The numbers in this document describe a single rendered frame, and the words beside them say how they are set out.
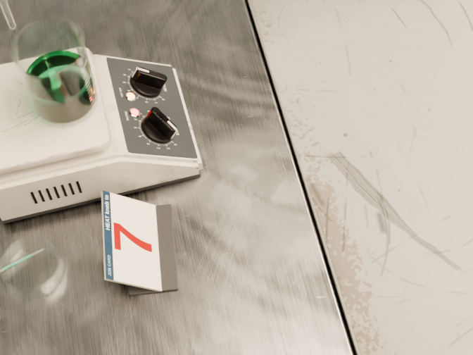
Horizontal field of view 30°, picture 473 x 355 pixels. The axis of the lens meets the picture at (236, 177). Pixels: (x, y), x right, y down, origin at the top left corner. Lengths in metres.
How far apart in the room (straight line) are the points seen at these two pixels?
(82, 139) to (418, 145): 0.33
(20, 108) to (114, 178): 0.11
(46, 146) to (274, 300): 0.24
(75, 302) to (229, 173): 0.19
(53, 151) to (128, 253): 0.11
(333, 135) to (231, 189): 0.12
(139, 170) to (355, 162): 0.21
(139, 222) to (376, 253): 0.22
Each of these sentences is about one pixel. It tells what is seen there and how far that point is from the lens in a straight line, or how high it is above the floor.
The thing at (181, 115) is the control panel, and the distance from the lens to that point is 0.87.
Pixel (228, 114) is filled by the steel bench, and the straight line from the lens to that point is 0.90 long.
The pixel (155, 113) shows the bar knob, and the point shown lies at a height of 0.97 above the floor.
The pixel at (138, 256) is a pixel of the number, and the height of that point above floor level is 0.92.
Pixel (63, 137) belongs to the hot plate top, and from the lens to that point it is 0.80.
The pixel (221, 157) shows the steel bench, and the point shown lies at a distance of 0.87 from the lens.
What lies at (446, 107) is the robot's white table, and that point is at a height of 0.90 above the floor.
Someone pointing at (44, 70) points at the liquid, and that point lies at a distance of 0.80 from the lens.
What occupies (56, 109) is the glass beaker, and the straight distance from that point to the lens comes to 0.78.
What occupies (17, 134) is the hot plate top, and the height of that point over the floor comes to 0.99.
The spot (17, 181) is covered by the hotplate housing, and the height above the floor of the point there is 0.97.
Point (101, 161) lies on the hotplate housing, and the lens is 0.81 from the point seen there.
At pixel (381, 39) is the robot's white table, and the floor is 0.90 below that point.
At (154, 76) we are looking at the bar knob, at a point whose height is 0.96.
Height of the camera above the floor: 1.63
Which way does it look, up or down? 58 degrees down
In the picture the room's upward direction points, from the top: 4 degrees counter-clockwise
